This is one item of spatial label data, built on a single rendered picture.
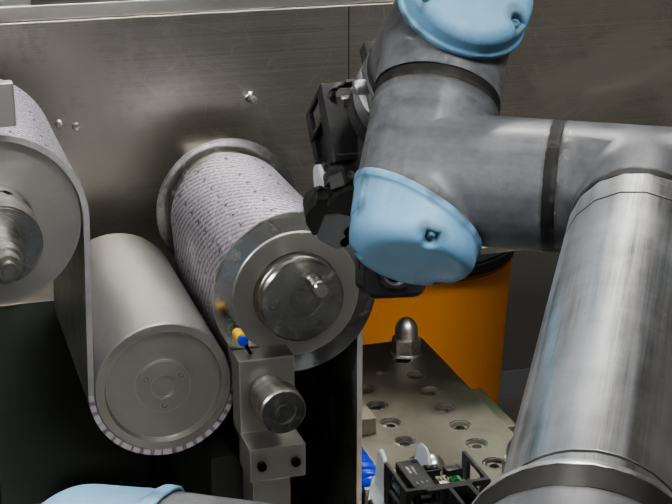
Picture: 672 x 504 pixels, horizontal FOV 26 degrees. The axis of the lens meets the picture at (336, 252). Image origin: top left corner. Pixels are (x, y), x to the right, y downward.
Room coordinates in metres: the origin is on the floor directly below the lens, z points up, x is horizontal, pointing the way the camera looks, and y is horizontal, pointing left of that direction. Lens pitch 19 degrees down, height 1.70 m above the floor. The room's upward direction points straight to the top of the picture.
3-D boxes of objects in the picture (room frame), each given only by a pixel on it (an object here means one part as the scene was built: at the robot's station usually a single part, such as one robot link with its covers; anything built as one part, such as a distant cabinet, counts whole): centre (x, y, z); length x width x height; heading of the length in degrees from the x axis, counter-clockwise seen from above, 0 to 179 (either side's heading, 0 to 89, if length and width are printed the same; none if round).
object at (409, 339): (1.57, -0.08, 1.05); 0.04 x 0.04 x 0.04
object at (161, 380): (1.28, 0.19, 1.18); 0.26 x 0.12 x 0.12; 17
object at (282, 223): (1.19, 0.04, 1.25); 0.15 x 0.01 x 0.15; 107
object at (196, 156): (1.43, 0.11, 1.25); 0.15 x 0.01 x 0.15; 107
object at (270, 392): (1.11, 0.05, 1.18); 0.04 x 0.02 x 0.04; 107
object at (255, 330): (1.31, 0.07, 1.25); 0.26 x 0.12 x 0.12; 17
